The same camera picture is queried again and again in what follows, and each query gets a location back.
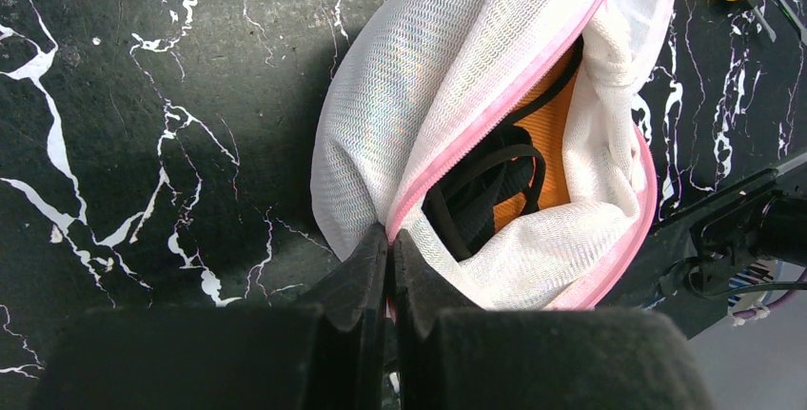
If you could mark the orange black bra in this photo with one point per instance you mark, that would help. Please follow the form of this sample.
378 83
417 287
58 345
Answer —
504 166

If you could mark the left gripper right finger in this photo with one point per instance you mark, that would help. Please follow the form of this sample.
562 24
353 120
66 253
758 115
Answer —
455 355

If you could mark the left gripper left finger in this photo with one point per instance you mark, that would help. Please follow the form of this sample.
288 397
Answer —
323 351

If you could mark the white round mesh laundry bag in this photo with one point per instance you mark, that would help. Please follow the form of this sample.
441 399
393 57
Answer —
426 80

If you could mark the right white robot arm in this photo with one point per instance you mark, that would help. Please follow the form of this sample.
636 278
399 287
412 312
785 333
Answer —
771 226

